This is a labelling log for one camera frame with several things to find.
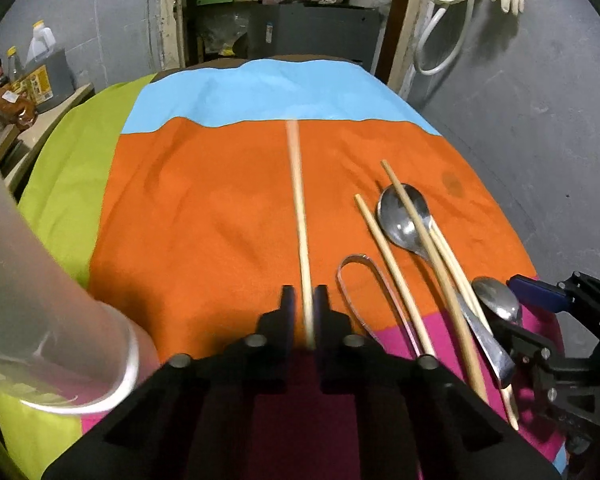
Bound white flexible hose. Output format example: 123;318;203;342
412;0;501;77

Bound colourful block-pattern tablecloth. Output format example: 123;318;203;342
0;57;568;480

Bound translucent plastic cup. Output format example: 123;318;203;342
0;145;161;413

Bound wooden door frame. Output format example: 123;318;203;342
155;0;433;98

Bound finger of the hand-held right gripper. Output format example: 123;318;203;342
507;272;600;331
490;312;561;386

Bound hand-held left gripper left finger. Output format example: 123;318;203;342
42;285;297;480

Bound grey appliance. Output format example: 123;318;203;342
247;4;383;61

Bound wooden chopstick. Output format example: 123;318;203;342
430;227;521;432
354;194;437;358
380;159;490;405
285;119;317;351

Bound small metal spoon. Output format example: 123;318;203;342
471;276;524;323

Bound large metal spoon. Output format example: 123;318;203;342
376;183;517;387

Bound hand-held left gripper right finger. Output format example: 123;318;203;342
314;285;556;480

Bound yellow-capped clear bottle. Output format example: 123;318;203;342
6;46;25;96

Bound metal loop tongs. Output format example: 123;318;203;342
336;254;425;358

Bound brown food packet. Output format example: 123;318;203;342
0;87;40;130

